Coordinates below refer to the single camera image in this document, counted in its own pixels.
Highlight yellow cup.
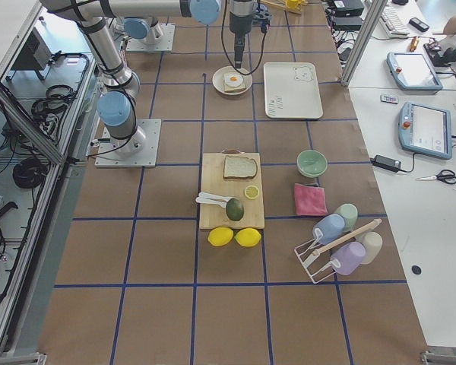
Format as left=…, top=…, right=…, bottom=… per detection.
left=283, top=0, right=308, bottom=14

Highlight blue cup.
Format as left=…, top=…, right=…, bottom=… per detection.
left=312, top=214, right=345, bottom=245

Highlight left whole lemon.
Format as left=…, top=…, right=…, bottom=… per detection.
left=207, top=227, right=234, bottom=247

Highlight lemon slice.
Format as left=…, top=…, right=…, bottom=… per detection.
left=244, top=185, right=260, bottom=200

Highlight green cup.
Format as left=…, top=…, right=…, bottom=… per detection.
left=334, top=203, right=358, bottom=233

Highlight cream cup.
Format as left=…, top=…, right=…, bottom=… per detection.
left=356, top=231, right=382, bottom=265

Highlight lower teach pendant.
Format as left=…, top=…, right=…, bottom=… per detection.
left=397, top=102, right=452, bottom=160

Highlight cream bear tray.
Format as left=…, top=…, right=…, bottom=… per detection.
left=264, top=62, right=323, bottom=119

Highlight fried egg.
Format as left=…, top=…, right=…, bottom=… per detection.
left=223, top=72, right=244, bottom=87

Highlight white plastic knife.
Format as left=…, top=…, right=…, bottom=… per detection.
left=195, top=192, right=232, bottom=208

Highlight bamboo cutting board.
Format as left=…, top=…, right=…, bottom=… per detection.
left=199, top=153, right=265, bottom=230

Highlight white bread slice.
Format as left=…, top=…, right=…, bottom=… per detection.
left=223, top=156, right=258, bottom=179

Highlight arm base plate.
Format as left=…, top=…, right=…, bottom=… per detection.
left=94, top=119, right=161, bottom=168
left=126, top=23, right=176, bottom=53

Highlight black scissors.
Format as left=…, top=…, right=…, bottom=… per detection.
left=416, top=169, right=456, bottom=185

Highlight avocado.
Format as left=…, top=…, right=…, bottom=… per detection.
left=225, top=198, right=245, bottom=221

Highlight bread slice under egg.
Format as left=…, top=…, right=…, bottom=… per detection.
left=223, top=72, right=247, bottom=93

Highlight whole lemon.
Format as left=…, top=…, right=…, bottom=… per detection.
left=207, top=227, right=234, bottom=247
left=235, top=227, right=261, bottom=248

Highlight upper teach pendant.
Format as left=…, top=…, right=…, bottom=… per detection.
left=386, top=52, right=443, bottom=92

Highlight pink cloth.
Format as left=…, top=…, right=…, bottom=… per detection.
left=294, top=183, right=328, bottom=217

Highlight purple cup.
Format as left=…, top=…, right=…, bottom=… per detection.
left=330, top=241, right=366, bottom=275

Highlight black power adapter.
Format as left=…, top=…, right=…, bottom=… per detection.
left=370, top=154, right=401, bottom=173

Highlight right whole lemon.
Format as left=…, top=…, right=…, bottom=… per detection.
left=235, top=227, right=261, bottom=248

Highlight cream round plate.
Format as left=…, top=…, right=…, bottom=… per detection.
left=212, top=66, right=252, bottom=96

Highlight green bowl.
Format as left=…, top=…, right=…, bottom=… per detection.
left=296, top=150, right=328, bottom=178

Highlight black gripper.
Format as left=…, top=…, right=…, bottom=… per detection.
left=228, top=0, right=257, bottom=68

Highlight aluminium frame post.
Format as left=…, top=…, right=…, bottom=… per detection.
left=340, top=0, right=387, bottom=87

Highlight white keyboard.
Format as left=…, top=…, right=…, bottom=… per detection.
left=379, top=6, right=410, bottom=39

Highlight teach pendant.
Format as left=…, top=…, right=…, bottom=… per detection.
left=386, top=52, right=443, bottom=92
left=397, top=102, right=452, bottom=160

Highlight white wire cup rack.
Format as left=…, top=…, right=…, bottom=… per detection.
left=293, top=218, right=382, bottom=284

